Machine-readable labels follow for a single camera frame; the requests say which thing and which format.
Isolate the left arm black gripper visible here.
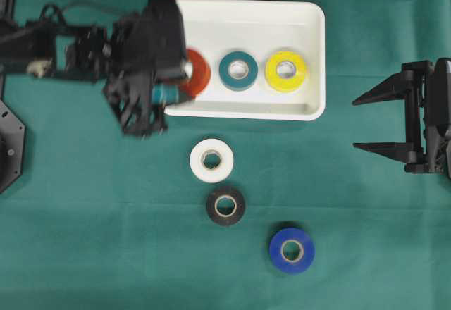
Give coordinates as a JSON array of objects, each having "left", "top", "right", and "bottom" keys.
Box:
[{"left": 63, "top": 10, "right": 181, "bottom": 137}]

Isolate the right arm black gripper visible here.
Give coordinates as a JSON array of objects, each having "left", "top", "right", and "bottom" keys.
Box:
[{"left": 352, "top": 61, "right": 450, "bottom": 176}]

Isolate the red tape roll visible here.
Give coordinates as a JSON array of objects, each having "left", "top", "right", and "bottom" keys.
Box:
[{"left": 180, "top": 49, "right": 211, "bottom": 98}]

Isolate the teal green tape roll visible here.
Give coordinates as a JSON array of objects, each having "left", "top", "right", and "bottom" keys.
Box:
[{"left": 218, "top": 51, "right": 259, "bottom": 92}]

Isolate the yellow tape roll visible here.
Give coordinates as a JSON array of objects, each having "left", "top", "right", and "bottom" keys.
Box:
[{"left": 265, "top": 50, "right": 307, "bottom": 93}]

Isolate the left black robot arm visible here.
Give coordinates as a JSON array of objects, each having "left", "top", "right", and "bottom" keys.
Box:
[{"left": 1, "top": 0, "right": 190, "bottom": 137}]

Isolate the white tape roll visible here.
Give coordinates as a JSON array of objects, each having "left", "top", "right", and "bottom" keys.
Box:
[{"left": 189, "top": 138, "right": 234, "bottom": 183}]

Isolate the black tape roll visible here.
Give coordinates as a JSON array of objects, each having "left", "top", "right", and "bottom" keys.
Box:
[{"left": 206, "top": 186, "right": 246, "bottom": 227}]

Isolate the white plastic tray case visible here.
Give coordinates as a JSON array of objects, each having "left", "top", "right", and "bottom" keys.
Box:
[{"left": 166, "top": 0, "right": 326, "bottom": 121}]

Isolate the blue tape roll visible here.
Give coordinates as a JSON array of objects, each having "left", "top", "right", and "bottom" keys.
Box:
[{"left": 268, "top": 228, "right": 315, "bottom": 274}]

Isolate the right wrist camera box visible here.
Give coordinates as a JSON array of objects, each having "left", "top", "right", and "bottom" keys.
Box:
[{"left": 425, "top": 58, "right": 450, "bottom": 126}]

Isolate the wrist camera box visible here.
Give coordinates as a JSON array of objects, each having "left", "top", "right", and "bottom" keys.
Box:
[
  {"left": 425, "top": 58, "right": 450, "bottom": 126},
  {"left": 132, "top": 0, "right": 187, "bottom": 81}
]

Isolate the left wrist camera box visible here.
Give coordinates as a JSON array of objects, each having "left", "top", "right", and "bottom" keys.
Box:
[{"left": 132, "top": 0, "right": 187, "bottom": 81}]

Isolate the black cable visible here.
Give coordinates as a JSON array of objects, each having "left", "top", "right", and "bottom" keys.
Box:
[{"left": 38, "top": 0, "right": 149, "bottom": 25}]

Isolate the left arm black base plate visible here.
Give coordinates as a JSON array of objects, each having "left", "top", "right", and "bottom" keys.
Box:
[{"left": 1, "top": 101, "right": 26, "bottom": 193}]

